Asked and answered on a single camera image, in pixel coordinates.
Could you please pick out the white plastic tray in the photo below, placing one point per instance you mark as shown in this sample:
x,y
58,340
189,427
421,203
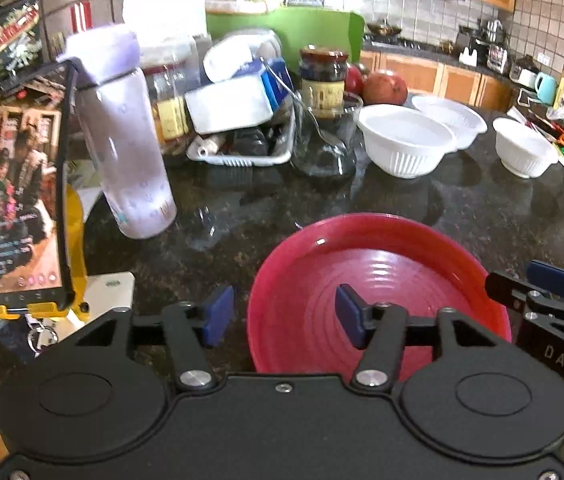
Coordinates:
x,y
267,145

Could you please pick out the clear glass cup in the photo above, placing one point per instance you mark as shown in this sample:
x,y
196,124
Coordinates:
x,y
315,159

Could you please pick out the teal electric kettle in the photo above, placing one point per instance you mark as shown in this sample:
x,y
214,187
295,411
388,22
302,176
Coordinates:
x,y
545,87

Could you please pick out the metal spoon in glass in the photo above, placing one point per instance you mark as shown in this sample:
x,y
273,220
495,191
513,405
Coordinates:
x,y
327,138

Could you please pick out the magenta plastic plate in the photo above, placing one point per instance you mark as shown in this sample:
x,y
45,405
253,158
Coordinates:
x,y
292,327

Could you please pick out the clear jar yellow label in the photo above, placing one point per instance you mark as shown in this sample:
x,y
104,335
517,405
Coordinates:
x,y
170,71

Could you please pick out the wok on stove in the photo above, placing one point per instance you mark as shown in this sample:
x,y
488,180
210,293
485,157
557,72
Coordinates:
x,y
384,30

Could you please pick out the smartphone on yellow stand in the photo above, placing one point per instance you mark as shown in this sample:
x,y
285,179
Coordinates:
x,y
34,116

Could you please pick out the red apple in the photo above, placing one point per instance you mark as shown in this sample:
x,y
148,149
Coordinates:
x,y
354,80
385,88

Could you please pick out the red apple right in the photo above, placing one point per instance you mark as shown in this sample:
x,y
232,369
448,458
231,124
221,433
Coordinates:
x,y
385,88

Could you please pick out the blue white carton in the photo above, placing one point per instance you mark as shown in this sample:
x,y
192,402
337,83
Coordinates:
x,y
248,99

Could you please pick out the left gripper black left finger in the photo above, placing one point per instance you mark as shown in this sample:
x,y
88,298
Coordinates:
x,y
185,329

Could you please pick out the green cutting board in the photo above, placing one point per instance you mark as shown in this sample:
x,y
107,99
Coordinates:
x,y
297,27

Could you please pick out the red apple left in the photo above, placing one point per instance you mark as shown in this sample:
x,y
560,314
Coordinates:
x,y
354,80

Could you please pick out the yellow phone stand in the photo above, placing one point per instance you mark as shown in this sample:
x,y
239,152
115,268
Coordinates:
x,y
47,283

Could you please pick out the snack bag on wall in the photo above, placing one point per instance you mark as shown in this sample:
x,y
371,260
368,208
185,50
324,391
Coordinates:
x,y
20,38

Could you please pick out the dark sauce jar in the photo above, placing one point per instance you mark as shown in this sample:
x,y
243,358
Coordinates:
x,y
322,73

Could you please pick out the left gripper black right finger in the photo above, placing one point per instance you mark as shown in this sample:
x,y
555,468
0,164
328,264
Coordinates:
x,y
381,332

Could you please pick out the purple water bottle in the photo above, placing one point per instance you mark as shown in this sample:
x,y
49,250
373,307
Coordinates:
x,y
115,115

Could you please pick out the white bowl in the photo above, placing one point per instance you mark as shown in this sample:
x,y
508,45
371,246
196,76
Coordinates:
x,y
522,150
403,142
465,124

